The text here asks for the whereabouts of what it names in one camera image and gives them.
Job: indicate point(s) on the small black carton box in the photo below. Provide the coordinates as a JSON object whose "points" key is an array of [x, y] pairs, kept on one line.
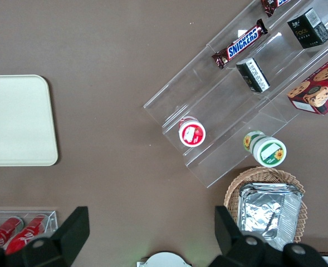
{"points": [[254, 75], [308, 27]]}

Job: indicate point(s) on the red lid yogurt cup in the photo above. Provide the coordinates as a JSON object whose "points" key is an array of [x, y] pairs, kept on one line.
{"points": [[192, 135]]}

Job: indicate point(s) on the aluminium foil container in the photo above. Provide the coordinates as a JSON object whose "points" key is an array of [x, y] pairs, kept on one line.
{"points": [[266, 217]]}

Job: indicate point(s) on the red cola bottle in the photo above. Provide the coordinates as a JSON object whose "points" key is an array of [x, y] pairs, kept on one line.
{"points": [[2, 235], [30, 232]]}

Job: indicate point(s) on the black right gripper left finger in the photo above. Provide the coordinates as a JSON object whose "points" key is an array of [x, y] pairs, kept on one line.
{"points": [[69, 231]]}

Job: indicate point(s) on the green lid yogurt cup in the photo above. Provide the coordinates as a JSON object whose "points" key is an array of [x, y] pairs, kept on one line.
{"points": [[268, 150]]}

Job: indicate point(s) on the red plaid cookie box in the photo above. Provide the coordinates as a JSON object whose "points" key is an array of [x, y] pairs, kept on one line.
{"points": [[322, 89]]}

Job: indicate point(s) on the beige rectangular tray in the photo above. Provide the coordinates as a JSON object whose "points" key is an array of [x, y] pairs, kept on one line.
{"points": [[16, 119]]}

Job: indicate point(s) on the Snickers chocolate bar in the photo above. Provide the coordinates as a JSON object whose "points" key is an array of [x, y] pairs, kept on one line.
{"points": [[240, 44], [275, 5]]}

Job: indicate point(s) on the light wicker basket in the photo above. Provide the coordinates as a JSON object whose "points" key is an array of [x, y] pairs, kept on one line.
{"points": [[264, 173]]}

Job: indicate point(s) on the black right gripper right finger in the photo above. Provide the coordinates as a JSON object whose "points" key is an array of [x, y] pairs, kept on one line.
{"points": [[227, 231]]}

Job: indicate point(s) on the clear acrylic bottle rack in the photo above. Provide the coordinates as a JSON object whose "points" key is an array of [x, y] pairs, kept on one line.
{"points": [[51, 222]]}

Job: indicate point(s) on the clear acrylic stepped stand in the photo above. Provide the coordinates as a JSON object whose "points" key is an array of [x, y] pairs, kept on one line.
{"points": [[208, 91]]}

